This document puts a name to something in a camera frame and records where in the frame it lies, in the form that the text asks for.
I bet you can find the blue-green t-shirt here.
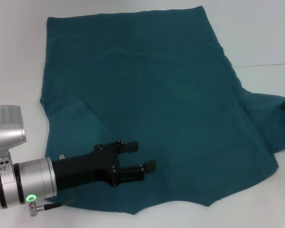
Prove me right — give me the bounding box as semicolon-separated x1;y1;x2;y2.
39;5;285;215

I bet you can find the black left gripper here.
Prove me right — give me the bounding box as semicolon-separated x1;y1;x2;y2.
51;139;157;191

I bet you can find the thin black cable with plug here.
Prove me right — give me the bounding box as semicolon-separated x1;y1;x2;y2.
28;186;79;217

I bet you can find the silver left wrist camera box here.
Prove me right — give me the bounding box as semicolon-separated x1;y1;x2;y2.
0;104;28;159

